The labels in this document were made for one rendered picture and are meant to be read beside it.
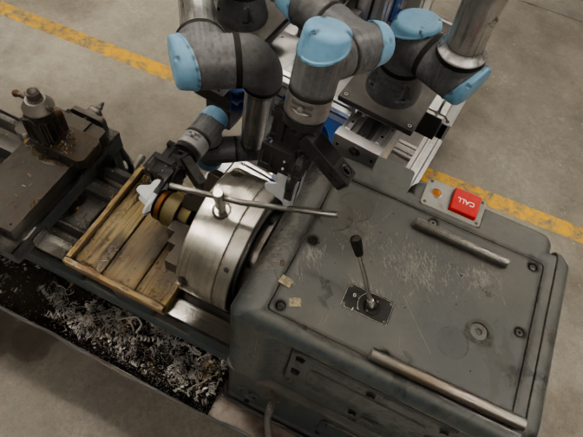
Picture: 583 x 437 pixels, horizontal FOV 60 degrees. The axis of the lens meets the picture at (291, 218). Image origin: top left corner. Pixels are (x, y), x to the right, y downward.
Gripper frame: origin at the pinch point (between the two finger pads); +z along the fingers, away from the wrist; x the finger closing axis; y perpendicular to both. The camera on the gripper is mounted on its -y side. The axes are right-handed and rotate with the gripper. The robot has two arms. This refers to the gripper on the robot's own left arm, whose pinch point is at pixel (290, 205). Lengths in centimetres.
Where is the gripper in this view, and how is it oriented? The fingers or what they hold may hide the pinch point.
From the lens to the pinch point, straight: 97.5
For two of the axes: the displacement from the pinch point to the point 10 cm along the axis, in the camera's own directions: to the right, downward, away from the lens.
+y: -9.0, -4.2, 1.4
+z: -2.1, 6.9, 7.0
